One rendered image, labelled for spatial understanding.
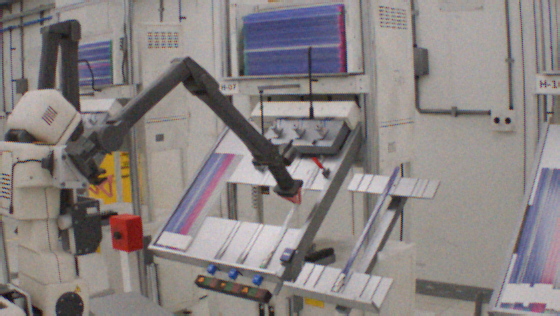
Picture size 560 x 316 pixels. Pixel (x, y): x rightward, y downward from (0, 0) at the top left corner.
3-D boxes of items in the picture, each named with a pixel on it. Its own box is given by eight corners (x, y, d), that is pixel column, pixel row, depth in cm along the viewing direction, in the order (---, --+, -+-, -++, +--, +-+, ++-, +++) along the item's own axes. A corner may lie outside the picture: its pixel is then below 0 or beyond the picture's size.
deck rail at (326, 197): (288, 286, 231) (280, 276, 227) (284, 285, 232) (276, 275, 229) (368, 132, 266) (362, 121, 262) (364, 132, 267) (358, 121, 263)
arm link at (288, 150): (252, 154, 237) (269, 154, 231) (269, 131, 242) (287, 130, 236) (270, 178, 243) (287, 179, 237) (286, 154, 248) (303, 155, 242)
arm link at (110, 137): (177, 50, 214) (196, 46, 206) (197, 84, 220) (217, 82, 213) (79, 136, 190) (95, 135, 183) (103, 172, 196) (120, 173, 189)
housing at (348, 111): (361, 141, 266) (347, 116, 257) (265, 137, 297) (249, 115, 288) (369, 126, 270) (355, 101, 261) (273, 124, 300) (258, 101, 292)
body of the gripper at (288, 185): (282, 180, 250) (274, 166, 245) (305, 183, 243) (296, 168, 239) (274, 193, 246) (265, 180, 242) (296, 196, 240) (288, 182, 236)
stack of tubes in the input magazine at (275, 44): (343, 72, 257) (339, 3, 253) (243, 76, 289) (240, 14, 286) (360, 72, 266) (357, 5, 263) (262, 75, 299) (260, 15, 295)
